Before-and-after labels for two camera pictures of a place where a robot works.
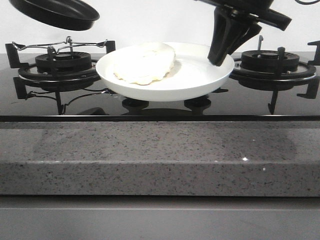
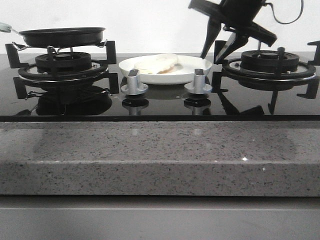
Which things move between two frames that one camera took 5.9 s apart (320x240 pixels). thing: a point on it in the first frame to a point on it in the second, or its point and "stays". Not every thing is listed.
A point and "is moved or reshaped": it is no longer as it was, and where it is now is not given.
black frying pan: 71,15 to 58,37
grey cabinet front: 106,217 stays
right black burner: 267,60 stays
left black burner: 65,61 stays
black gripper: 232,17 to 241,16
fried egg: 144,63 is moved or reshaped
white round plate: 162,71 is moved or reshaped
